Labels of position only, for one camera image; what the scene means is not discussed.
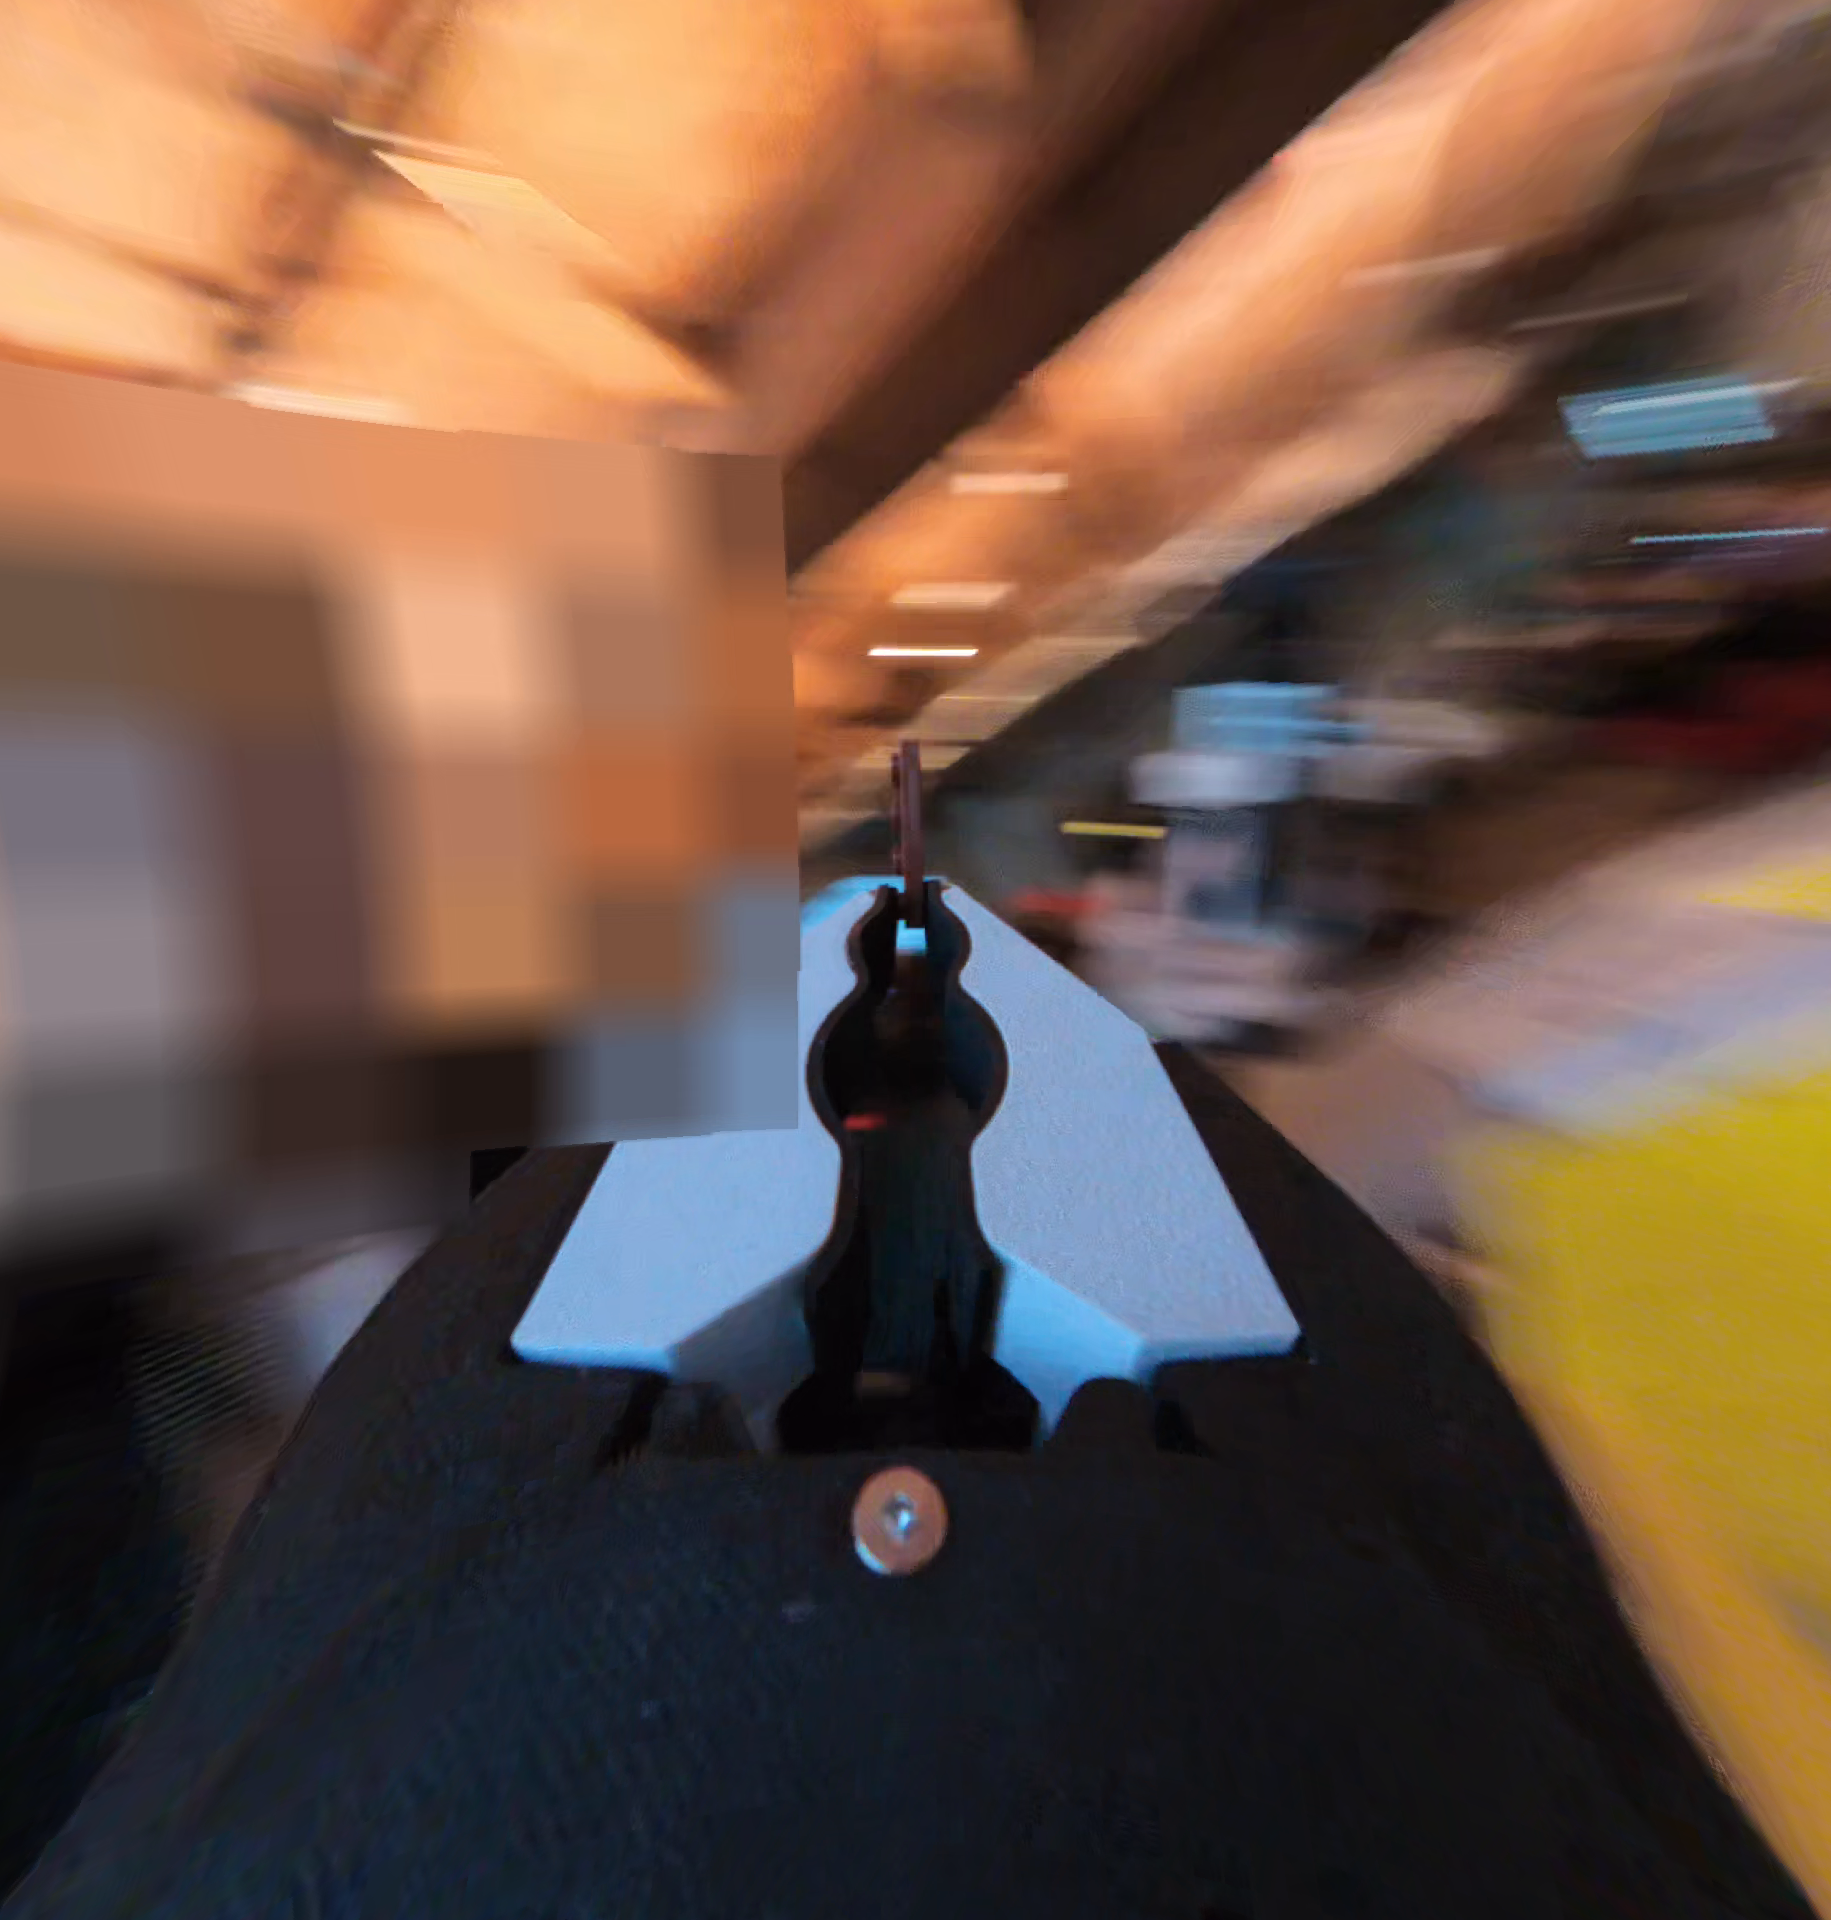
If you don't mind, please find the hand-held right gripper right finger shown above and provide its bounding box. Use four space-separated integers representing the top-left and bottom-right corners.
919 881 1304 1445

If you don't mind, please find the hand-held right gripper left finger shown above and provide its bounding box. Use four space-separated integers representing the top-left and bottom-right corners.
511 878 914 1445

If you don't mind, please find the brown rectangular brick plate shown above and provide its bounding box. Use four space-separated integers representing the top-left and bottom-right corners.
888 739 932 931

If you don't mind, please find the yellow plastic bin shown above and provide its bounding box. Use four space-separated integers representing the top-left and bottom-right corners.
1447 1033 1831 1920

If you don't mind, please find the yellow sticky note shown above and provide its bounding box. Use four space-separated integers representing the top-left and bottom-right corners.
1701 852 1831 931

